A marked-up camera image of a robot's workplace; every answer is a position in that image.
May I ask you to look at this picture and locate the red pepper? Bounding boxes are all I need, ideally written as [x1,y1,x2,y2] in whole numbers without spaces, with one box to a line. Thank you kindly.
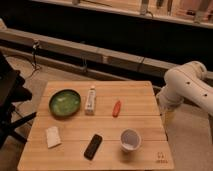
[112,100,121,117]

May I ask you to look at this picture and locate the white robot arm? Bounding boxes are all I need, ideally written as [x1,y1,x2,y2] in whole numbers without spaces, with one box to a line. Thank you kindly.
[157,61,213,117]

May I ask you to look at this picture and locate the white sponge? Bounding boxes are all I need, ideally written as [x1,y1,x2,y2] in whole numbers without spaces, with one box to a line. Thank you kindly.
[46,126,61,148]

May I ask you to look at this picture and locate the white tube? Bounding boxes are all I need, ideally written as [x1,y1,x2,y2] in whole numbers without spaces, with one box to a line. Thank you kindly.
[85,86,96,115]

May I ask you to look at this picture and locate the wooden folding table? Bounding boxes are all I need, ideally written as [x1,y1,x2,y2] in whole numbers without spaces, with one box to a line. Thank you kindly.
[18,81,174,171]

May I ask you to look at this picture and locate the green bowl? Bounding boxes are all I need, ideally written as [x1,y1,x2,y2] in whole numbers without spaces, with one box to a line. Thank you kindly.
[49,89,81,118]

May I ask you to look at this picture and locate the black remote control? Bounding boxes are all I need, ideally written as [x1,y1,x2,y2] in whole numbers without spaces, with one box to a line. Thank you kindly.
[84,134,103,160]

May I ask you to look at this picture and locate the white paper cup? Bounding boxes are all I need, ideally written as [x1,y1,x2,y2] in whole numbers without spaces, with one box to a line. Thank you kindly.
[120,129,141,153]

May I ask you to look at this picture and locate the black chair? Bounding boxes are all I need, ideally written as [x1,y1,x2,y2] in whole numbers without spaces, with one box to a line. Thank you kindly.
[0,51,36,148]

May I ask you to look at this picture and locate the black cable on floor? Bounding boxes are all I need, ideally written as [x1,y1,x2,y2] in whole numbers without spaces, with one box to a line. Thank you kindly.
[30,39,43,79]

